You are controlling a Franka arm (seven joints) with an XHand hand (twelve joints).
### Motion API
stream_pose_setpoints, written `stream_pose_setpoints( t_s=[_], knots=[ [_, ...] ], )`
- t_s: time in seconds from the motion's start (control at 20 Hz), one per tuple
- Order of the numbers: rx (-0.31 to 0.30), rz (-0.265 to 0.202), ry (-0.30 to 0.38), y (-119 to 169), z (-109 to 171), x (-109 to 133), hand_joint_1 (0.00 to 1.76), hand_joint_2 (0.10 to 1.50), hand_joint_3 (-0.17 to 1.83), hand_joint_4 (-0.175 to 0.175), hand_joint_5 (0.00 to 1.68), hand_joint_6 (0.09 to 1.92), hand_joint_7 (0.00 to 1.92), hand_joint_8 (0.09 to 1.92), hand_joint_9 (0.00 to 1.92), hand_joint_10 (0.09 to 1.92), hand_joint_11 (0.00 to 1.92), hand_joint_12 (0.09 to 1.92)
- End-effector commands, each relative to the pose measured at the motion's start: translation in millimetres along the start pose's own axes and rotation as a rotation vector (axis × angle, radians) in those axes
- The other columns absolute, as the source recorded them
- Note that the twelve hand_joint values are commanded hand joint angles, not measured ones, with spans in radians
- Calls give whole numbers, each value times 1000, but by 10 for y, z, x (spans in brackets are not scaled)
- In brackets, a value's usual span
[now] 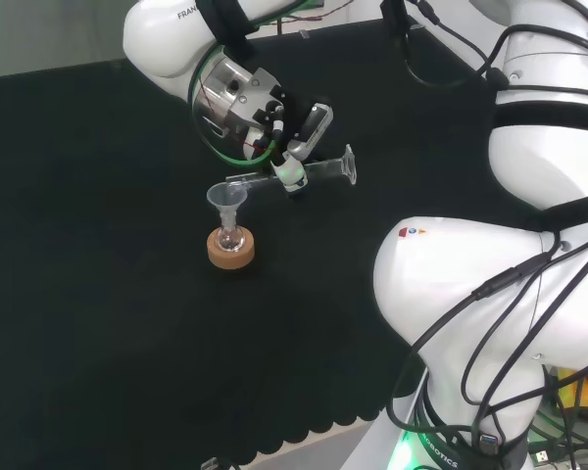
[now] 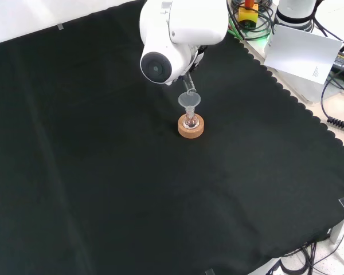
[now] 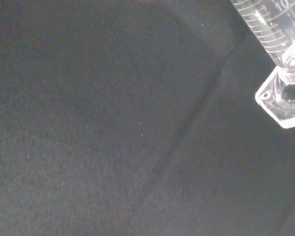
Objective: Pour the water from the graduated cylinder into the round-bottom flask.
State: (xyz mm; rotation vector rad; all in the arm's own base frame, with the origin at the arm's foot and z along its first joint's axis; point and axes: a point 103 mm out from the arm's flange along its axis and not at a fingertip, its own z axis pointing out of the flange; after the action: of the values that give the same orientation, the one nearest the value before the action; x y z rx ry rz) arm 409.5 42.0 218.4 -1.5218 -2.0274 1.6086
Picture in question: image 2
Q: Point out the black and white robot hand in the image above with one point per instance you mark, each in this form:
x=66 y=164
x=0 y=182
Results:
x=197 y=57

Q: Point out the clear glass graduated cylinder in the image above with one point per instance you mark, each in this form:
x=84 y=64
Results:
x=189 y=83

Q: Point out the clear round-bottom flask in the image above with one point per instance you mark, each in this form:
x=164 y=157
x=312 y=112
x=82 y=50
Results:
x=190 y=123

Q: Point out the translucent plastic funnel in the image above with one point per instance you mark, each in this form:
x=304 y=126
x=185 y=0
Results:
x=189 y=101

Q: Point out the yellow stop button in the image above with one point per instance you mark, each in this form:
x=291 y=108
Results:
x=248 y=17

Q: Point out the pale board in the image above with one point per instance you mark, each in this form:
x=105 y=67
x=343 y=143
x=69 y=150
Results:
x=301 y=54

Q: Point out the grey tape piece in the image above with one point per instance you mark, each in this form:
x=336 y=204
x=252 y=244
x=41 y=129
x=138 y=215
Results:
x=60 y=27

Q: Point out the black bench cloth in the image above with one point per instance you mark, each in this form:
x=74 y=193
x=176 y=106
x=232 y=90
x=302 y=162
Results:
x=103 y=172

